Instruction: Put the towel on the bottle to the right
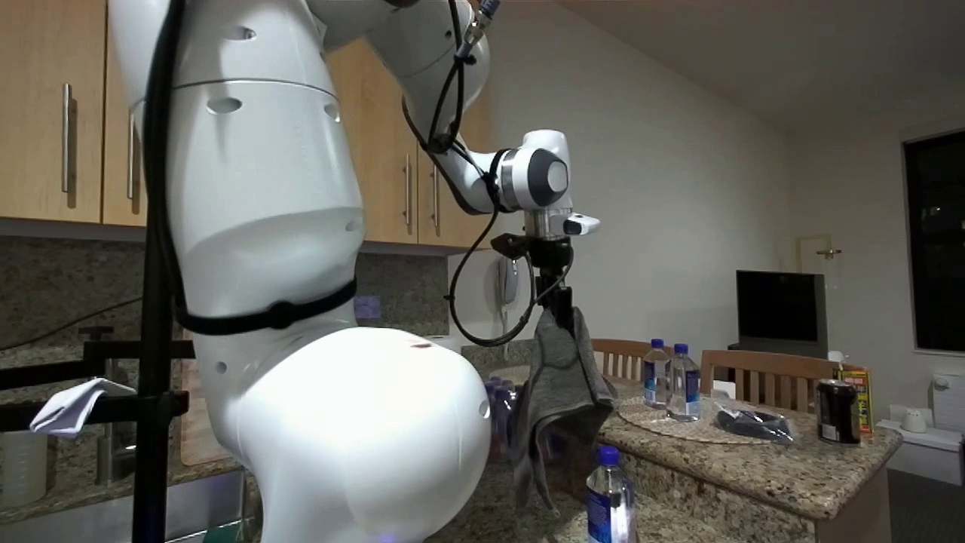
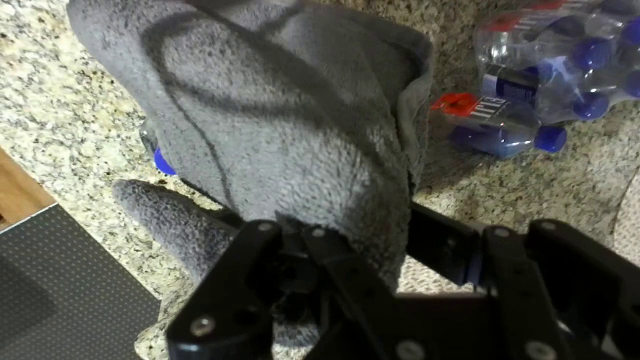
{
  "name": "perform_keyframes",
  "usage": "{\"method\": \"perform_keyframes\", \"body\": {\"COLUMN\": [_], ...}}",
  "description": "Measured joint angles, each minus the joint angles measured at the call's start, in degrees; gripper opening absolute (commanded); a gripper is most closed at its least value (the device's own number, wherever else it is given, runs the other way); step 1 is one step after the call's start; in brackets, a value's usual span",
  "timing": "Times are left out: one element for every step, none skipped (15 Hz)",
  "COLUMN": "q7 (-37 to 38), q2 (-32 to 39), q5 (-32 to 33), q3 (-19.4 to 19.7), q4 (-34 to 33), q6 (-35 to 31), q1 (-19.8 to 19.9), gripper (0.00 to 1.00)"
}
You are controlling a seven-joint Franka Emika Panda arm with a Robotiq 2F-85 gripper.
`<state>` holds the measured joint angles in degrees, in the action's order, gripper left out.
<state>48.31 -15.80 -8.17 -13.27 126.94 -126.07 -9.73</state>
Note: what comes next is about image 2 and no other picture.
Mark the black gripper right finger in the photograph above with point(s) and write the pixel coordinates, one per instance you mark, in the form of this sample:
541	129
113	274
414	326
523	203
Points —
520	293

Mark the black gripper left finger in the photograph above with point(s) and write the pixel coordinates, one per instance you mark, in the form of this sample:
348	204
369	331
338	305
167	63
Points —
227	286

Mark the grey fluffy towel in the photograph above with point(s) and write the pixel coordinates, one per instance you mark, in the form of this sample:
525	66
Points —
266	121

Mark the small blue cap bottle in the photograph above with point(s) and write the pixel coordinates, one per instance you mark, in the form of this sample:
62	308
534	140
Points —
162	162

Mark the shrink-wrapped water bottle pack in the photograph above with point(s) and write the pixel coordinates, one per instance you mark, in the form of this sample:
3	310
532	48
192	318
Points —
532	86

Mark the black perforated mat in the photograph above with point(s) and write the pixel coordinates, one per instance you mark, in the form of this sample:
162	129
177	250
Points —
60	293

